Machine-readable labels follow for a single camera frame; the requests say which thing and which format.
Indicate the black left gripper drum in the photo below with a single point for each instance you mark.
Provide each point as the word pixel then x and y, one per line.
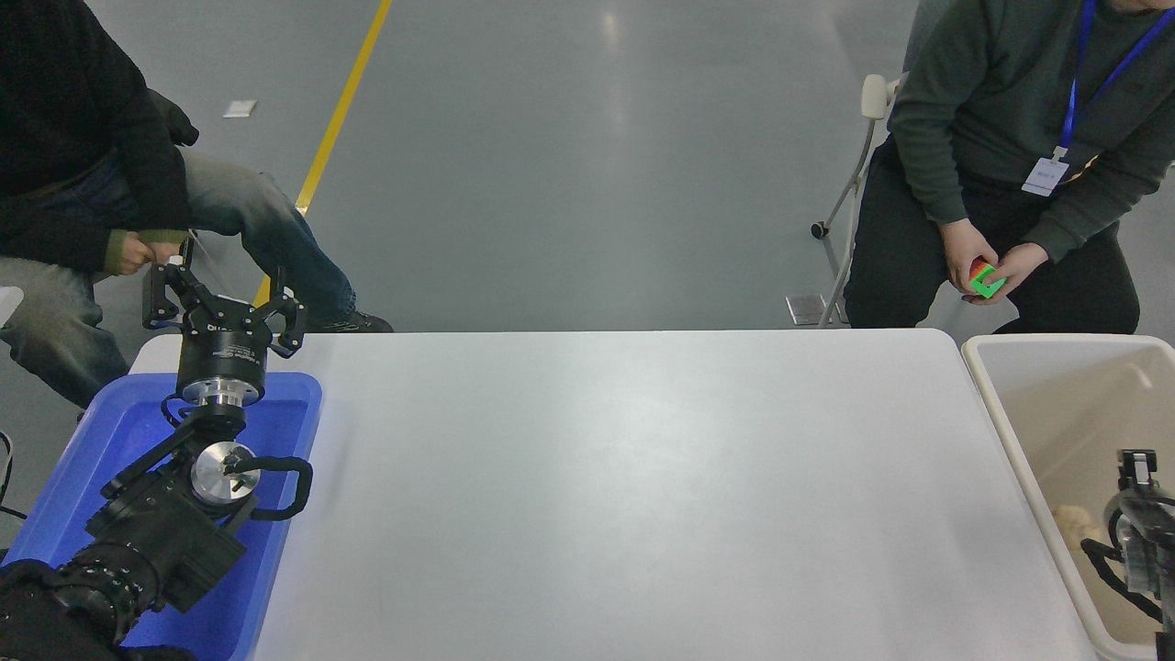
pixel 222 353

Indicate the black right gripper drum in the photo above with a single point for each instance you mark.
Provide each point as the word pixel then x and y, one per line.
pixel 1147 519

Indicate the tan paper ball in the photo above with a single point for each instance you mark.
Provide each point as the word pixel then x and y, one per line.
pixel 1074 525

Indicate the colourful puzzle cube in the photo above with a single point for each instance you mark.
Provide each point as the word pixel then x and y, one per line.
pixel 987 283

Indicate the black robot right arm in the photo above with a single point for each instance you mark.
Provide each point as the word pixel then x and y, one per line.
pixel 1143 565

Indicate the person's hand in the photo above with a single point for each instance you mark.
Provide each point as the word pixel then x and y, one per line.
pixel 147 252

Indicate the person's left hand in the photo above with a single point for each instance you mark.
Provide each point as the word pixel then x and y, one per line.
pixel 1023 266

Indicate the person's right hand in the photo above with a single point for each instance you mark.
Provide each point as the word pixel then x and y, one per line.
pixel 959 248

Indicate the blue plastic tray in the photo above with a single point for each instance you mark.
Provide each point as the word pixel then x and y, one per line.
pixel 294 404

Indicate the large pale bin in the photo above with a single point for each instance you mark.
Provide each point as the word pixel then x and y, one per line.
pixel 1037 413

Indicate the white flat object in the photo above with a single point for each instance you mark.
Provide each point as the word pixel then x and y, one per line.
pixel 7 301

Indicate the white floor tag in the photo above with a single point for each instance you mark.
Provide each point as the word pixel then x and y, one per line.
pixel 240 108

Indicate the person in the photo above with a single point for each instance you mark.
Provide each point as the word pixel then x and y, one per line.
pixel 64 110
pixel 991 92

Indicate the grey floor plate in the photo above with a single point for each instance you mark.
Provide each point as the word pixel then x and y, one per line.
pixel 806 310

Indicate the white folding chair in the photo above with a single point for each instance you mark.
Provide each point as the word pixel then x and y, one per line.
pixel 874 95

